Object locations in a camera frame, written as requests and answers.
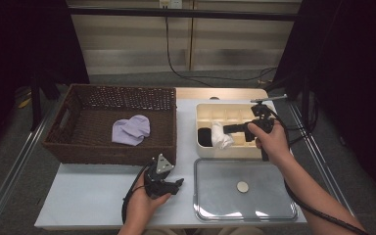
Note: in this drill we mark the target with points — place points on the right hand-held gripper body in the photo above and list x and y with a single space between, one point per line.
262 122

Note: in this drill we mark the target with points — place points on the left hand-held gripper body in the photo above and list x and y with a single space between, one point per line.
155 186

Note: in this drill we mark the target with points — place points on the white sock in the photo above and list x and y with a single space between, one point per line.
222 137

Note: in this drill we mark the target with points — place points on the cream divided storage box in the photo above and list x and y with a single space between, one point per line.
228 152

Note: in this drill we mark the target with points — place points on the black sock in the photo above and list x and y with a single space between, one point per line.
205 137

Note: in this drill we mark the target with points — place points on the clear plastic lid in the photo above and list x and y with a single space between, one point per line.
218 196

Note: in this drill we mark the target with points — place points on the brown wicker basket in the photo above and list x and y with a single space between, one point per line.
78 147

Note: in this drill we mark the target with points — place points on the person's right hand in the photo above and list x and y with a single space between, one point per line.
274 143

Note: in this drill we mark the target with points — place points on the person's left hand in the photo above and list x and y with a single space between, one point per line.
140 210

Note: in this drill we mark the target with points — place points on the round table grommet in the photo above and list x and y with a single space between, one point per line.
214 98

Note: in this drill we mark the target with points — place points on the person's left leg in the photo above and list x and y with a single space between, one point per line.
166 232

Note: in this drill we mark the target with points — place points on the person's leg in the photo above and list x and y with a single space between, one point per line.
241 232
166 232

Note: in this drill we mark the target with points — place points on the purple sock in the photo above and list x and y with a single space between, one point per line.
130 130

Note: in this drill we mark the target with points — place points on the person's right leg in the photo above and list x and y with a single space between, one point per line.
241 232

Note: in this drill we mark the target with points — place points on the dark curtain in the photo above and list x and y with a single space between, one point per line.
355 65
19 39

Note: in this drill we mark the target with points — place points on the black stand leg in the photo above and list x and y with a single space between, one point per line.
35 104

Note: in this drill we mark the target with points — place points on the yellow floor object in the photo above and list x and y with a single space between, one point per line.
23 103

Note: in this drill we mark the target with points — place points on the black horizontal bar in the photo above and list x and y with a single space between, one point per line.
127 12

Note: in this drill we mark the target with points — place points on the black stand post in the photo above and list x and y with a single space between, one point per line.
305 98

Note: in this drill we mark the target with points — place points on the metal floor rail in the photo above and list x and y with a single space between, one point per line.
320 160
13 176

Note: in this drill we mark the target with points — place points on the white wall socket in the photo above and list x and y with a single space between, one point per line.
171 3

